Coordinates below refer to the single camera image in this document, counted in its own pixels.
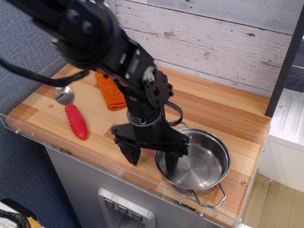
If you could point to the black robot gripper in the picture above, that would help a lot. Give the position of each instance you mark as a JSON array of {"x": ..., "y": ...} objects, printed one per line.
[{"x": 157, "y": 135}]

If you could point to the stainless steel pot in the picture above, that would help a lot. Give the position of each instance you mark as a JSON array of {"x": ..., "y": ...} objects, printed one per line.
[{"x": 202, "y": 170}]

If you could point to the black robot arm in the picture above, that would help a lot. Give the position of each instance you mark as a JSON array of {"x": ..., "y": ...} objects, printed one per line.
[{"x": 88, "y": 36}]

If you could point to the clear acrylic table guard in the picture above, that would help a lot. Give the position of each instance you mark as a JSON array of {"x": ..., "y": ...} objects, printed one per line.
[{"x": 237, "y": 117}]

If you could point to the silver dispenser button panel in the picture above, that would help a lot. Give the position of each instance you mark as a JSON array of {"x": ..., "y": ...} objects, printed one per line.
[{"x": 120, "y": 212}]

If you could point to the orange folded cloth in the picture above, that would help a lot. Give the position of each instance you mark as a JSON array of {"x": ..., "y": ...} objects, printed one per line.
[{"x": 113, "y": 97}]

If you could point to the grey toy cabinet front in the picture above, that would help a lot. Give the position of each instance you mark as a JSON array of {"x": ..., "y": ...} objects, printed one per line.
[{"x": 81, "y": 181}]

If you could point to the white toy appliance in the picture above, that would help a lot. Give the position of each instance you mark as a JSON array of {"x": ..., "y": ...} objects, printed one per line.
[{"x": 282, "y": 156}]

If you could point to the red handled metal spoon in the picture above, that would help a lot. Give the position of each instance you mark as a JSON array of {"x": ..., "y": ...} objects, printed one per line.
[{"x": 65, "y": 96}]

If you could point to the black right corner post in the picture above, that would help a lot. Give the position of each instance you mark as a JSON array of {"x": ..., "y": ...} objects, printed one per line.
[{"x": 286, "y": 66}]

